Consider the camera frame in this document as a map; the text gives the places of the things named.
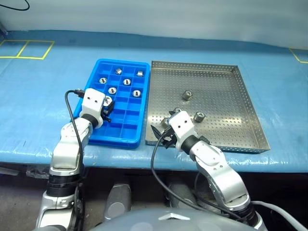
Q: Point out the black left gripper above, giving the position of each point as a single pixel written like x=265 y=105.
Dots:
x=105 y=111

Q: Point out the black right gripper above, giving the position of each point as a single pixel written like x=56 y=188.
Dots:
x=169 y=139

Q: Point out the metal roller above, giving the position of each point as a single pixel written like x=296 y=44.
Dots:
x=140 y=73
x=177 y=110
x=108 y=98
x=103 y=80
x=126 y=82
x=136 y=93
x=118 y=71
x=112 y=90
x=164 y=121
x=199 y=117
x=187 y=95

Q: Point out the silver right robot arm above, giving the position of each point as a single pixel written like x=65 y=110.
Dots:
x=216 y=166

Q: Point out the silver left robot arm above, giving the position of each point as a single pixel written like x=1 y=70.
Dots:
x=67 y=144

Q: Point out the blue compartment plastic tray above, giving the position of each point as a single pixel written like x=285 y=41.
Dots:
x=130 y=127

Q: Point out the perforated steel tray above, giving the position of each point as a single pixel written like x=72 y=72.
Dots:
x=228 y=96

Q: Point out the dark grey rounded shape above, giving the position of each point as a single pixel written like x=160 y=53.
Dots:
x=180 y=195
x=118 y=199

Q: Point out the blue plastic table cover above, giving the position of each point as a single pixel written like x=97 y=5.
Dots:
x=36 y=96

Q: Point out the grey robot torso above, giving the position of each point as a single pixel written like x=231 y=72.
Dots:
x=144 y=221

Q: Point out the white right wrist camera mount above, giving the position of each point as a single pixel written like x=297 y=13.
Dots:
x=183 y=125

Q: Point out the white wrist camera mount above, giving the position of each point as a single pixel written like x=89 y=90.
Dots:
x=183 y=125
x=92 y=103

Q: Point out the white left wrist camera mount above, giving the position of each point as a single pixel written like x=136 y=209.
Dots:
x=92 y=103

